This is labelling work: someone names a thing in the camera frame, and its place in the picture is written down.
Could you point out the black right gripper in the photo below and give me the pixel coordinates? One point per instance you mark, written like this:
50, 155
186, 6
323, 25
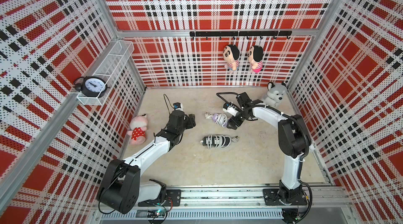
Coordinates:
237, 123

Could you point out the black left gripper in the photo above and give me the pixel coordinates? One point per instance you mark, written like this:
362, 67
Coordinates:
190, 121

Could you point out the purple power strip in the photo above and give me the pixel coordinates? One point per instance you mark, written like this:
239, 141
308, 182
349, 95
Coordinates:
220, 119

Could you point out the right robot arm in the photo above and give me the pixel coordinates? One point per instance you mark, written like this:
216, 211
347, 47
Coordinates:
292, 139

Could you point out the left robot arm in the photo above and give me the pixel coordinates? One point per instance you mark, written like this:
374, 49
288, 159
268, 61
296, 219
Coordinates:
121, 187

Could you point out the pink plush red dress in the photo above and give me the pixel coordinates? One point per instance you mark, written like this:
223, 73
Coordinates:
137, 130

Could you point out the grey white husky plush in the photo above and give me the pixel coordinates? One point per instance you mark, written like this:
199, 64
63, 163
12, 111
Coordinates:
274, 95

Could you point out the blue shorts hanging doll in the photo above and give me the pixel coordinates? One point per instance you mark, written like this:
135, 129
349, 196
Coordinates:
231, 56

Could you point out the pink skirt hanging doll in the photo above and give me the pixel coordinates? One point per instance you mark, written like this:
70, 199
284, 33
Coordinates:
255, 56

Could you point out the green circuit board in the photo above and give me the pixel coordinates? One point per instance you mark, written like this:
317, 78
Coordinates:
151, 213

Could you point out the black alarm clock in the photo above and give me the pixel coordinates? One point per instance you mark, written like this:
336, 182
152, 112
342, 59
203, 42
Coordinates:
91, 86

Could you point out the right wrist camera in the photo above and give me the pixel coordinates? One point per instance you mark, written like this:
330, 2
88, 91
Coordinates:
230, 109

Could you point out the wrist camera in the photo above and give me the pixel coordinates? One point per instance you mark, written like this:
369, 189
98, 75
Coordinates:
178, 106
230, 109

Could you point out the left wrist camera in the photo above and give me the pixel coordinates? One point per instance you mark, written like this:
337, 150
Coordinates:
178, 106

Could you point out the black power strip with cord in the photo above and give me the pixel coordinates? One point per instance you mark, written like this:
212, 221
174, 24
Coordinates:
218, 141

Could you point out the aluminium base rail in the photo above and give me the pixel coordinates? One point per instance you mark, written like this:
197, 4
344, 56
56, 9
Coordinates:
324, 205

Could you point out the black hook rail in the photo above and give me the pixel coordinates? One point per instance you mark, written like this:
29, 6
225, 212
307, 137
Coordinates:
220, 34

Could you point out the white wire shelf basket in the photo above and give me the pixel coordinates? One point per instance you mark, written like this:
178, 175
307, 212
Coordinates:
108, 67

